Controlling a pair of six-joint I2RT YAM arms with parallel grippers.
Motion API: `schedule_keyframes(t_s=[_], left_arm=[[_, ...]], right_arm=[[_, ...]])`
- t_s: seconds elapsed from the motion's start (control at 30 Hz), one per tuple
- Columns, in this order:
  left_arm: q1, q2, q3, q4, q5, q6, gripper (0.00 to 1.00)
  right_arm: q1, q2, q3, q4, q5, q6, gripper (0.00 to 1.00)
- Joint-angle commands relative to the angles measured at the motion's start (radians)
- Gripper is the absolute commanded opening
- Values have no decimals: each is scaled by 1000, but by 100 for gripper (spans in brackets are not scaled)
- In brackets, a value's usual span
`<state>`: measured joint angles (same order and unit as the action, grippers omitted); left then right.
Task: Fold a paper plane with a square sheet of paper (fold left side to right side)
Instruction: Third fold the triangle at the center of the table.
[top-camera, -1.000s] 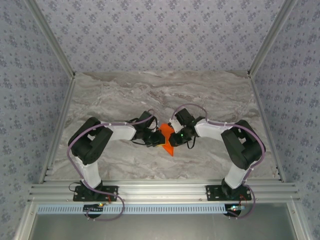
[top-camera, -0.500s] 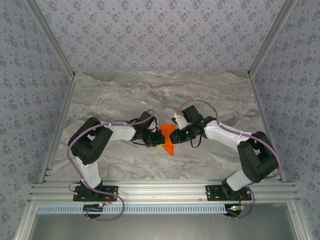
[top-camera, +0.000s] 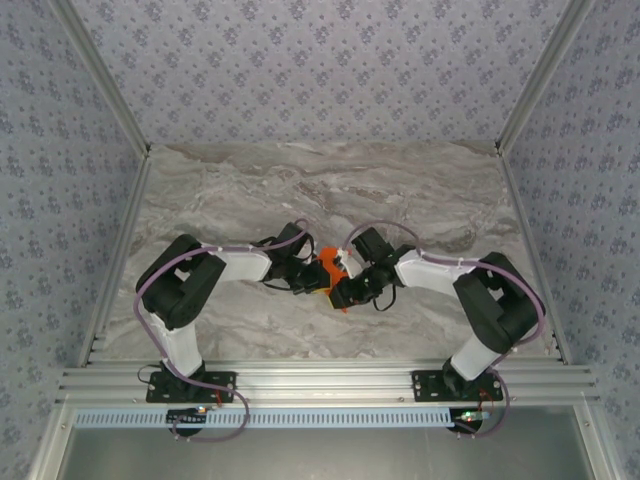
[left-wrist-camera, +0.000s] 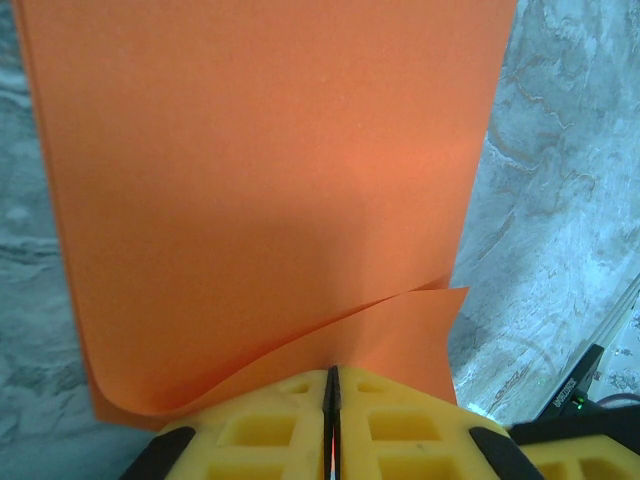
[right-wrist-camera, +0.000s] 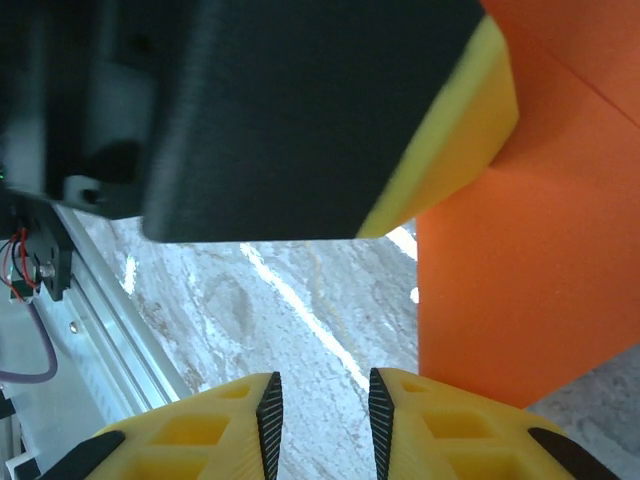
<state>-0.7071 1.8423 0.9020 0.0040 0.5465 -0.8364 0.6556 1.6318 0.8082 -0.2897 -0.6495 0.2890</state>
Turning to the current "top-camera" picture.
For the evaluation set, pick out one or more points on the orange square paper sheet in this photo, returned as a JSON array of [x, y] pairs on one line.
[[330, 260]]

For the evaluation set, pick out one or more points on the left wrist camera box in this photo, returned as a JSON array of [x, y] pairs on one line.
[[292, 237]]

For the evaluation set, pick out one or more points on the aluminium frame post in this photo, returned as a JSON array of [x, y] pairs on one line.
[[541, 75], [104, 75]]

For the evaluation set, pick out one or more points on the short aluminium frame rail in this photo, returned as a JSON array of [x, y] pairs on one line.
[[50, 445], [595, 445]]

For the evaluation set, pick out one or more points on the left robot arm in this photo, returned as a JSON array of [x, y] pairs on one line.
[[175, 285]]

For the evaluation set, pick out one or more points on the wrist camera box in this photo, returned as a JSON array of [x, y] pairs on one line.
[[292, 237], [372, 245]]

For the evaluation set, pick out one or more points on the grey metal sheet panel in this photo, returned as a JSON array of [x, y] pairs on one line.
[[325, 457]]

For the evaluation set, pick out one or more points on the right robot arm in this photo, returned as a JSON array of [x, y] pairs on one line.
[[495, 310]]

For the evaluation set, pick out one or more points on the aluminium table side rail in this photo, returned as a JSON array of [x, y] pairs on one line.
[[120, 250], [529, 250]]

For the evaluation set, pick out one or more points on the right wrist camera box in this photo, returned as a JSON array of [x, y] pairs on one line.
[[372, 245]]

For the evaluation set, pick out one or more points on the long aluminium base rail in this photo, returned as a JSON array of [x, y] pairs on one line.
[[325, 382]]

